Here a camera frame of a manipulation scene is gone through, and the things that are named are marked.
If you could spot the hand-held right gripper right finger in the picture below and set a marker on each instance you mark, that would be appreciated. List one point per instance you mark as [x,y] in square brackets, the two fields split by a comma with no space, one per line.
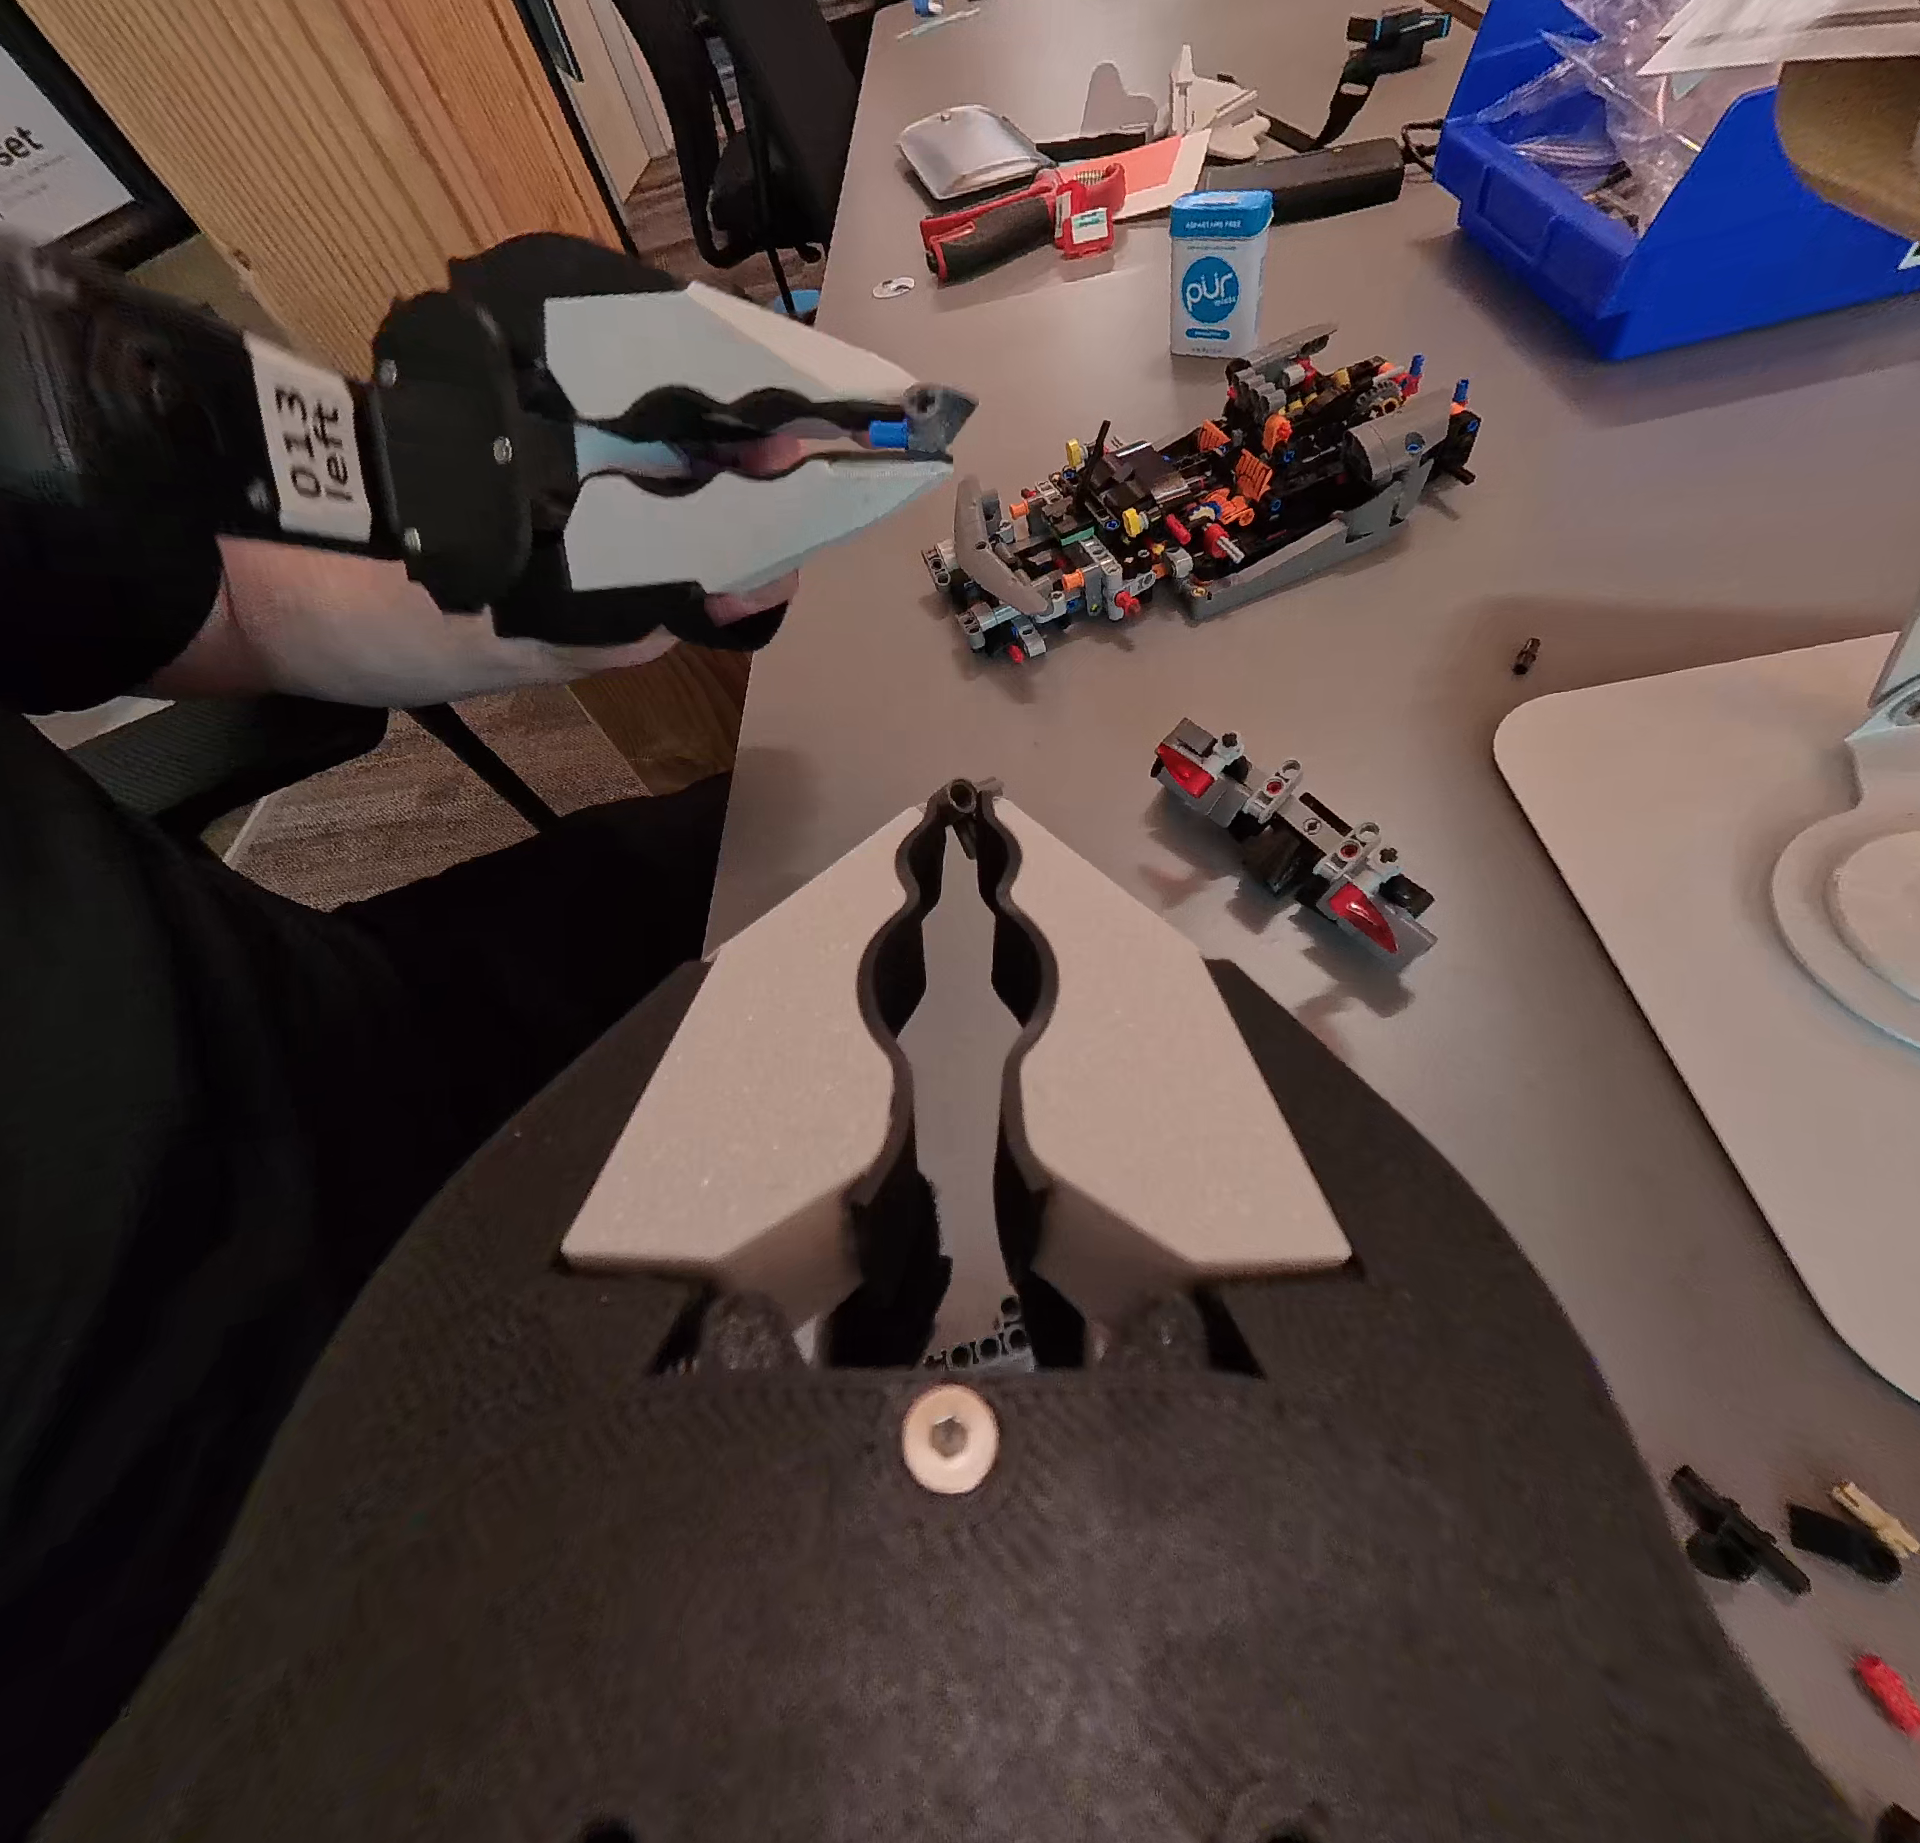
[1170,1123]

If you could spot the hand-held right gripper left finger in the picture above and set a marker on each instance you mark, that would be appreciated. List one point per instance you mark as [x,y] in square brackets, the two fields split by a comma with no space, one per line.
[736,1123]

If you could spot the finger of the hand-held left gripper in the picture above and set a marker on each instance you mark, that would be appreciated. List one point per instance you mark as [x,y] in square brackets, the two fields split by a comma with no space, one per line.
[720,538]
[720,343]

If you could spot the grey lego connector blue pin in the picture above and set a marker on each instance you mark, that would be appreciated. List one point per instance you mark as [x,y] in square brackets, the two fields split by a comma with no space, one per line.
[922,422]

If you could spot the small grey lego piece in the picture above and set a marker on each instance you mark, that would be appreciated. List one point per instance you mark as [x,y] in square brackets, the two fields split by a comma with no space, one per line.
[965,815]

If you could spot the person's left forearm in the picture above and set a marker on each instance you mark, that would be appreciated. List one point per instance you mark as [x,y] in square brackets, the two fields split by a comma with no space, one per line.
[301,628]

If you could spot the dark grey lego beam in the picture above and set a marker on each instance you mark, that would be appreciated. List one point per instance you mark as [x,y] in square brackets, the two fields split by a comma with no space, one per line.
[975,1341]

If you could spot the grey red lego subassembly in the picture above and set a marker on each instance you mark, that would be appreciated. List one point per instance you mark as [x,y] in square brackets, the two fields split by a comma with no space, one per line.
[1291,846]

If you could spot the lego car chassis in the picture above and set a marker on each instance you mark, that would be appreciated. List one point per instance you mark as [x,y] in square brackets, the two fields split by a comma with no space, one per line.
[1200,509]

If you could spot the black lego piece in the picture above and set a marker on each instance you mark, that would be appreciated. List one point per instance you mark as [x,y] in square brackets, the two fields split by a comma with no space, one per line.
[1841,1546]

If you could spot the red lego piece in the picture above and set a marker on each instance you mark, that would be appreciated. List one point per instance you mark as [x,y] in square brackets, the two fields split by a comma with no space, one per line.
[1886,1693]

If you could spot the person's left hand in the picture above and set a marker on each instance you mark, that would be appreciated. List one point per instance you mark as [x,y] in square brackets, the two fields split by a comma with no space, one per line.
[525,670]

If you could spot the black office chair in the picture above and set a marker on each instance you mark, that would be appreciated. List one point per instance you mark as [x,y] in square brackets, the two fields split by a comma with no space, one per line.
[750,73]

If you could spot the red black hand tool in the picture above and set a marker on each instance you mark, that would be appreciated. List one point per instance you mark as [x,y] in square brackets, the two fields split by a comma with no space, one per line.
[996,231]

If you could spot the silver pouch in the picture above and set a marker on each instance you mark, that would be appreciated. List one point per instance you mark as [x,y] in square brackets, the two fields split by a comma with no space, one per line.
[971,151]

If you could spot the white plastic part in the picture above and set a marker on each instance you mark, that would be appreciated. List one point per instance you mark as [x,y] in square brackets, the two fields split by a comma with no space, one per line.
[1215,111]
[1121,111]

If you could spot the red white card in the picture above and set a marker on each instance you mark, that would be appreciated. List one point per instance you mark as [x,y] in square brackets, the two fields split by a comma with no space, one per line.
[1161,178]

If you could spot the framed tag poster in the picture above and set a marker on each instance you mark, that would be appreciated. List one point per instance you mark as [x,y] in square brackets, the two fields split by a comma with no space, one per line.
[60,149]

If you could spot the white blue gum container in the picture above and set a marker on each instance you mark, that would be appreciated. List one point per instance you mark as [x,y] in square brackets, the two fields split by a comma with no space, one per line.
[1219,284]

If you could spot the person's black clothing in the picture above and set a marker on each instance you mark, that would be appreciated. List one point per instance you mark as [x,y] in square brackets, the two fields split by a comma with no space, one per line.
[225,1123]

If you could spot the white book stand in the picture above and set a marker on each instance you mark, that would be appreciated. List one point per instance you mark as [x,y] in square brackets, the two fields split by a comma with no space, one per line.
[1650,898]

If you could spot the black power bank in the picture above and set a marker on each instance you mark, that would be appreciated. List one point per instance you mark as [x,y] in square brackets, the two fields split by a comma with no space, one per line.
[1305,181]

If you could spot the clear plastic bags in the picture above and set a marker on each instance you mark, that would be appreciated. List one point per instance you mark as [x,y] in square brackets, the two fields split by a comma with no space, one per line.
[1620,73]

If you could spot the blue storage bin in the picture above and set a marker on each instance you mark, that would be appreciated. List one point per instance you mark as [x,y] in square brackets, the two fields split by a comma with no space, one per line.
[1726,269]

